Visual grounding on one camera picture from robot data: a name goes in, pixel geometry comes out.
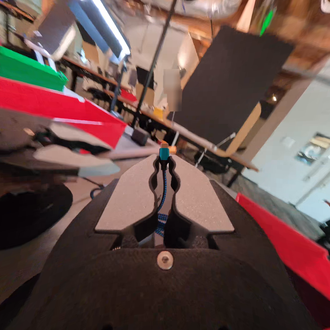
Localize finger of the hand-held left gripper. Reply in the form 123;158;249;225
33;144;121;178
49;121;113;151

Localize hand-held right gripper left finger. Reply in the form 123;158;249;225
95;154;160;241

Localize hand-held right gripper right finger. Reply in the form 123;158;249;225
164;154;235;248

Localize red plastic bin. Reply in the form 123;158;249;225
120;89;138;103
0;76;127;149

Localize blue braided cable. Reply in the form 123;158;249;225
154;143;171;238

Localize red bin with black divider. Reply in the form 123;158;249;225
235;193;330;301

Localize black office chair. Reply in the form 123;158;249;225
195;151;232;174

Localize wooden desk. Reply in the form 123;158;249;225
139;111;259;173

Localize black power adapter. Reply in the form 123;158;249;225
131;128;150;146

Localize green plastic bin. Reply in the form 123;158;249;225
0;46;69;92

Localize black tripod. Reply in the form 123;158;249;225
109;55;129;114
131;0;178;128

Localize white tablet stand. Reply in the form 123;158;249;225
24;39;57;71
170;111;236;168

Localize black board with wooden rim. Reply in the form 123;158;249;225
167;25;294;158
38;5;76;61

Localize fluorescent ceiling light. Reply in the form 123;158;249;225
68;0;132;61

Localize white door with window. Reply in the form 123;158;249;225
284;129;330;186

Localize green exit sign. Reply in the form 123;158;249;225
259;9;274;36

